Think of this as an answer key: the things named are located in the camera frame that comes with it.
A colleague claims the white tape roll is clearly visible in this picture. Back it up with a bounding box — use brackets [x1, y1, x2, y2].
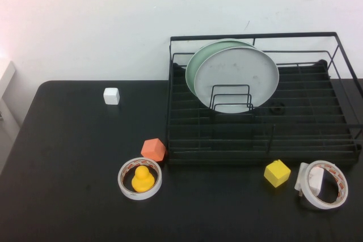
[117, 156, 163, 201]
[300, 160, 348, 210]

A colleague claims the orange cube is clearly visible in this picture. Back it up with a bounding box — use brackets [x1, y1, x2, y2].
[141, 138, 167, 164]

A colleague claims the black round drain spout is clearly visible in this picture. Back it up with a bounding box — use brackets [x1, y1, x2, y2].
[269, 101, 286, 116]

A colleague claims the white wall ledge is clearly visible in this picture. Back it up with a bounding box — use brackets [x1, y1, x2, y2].
[0, 60, 22, 132]

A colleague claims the yellow cube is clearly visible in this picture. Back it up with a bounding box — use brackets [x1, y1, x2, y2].
[264, 159, 292, 188]

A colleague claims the mint green plate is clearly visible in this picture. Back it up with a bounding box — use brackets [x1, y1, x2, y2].
[185, 39, 258, 98]

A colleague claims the grey plate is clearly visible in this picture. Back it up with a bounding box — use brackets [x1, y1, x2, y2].
[193, 45, 280, 114]

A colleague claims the black wire dish rack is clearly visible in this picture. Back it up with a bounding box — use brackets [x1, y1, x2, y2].
[165, 31, 363, 166]

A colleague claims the white power adapter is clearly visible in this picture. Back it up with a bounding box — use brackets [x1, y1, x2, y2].
[294, 162, 326, 197]

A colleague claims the white cube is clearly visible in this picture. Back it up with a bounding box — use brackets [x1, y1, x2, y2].
[103, 87, 120, 105]

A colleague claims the yellow rubber duck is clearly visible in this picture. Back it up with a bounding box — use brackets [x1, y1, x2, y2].
[131, 165, 155, 193]

